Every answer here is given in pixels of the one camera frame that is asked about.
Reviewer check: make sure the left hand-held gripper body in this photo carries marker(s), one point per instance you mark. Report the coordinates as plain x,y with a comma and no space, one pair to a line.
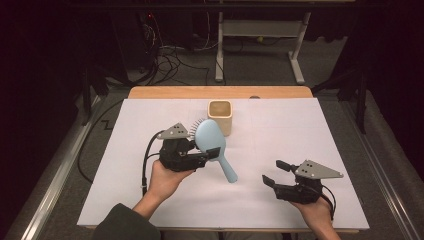
176,158

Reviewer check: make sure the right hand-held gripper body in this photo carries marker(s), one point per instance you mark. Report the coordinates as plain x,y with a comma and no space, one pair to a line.
300,193

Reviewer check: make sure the light blue hairbrush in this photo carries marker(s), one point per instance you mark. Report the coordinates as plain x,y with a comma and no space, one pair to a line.
208,136

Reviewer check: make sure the person's right hand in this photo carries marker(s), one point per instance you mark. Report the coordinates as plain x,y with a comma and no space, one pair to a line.
318,213

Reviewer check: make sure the person's left hand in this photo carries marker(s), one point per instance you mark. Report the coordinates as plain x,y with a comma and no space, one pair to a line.
163,183

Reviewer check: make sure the beige square cup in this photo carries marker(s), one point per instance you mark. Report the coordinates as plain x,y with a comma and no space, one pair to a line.
228,125

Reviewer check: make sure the white table cover sheet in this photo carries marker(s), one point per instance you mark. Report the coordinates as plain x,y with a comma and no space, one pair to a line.
266,133

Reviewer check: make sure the wooden table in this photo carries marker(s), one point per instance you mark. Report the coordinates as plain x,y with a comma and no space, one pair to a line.
186,92

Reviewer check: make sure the person's dark sleeve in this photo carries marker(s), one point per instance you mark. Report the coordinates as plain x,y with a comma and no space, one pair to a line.
126,225

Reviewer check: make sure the black metal stand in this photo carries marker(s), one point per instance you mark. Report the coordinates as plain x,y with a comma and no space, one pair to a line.
360,100
96,83

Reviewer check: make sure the grey metal floor rail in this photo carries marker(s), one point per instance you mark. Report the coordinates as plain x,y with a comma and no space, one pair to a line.
56,180
380,166

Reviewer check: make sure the white metal desk frame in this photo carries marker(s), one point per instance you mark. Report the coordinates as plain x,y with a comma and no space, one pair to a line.
260,28

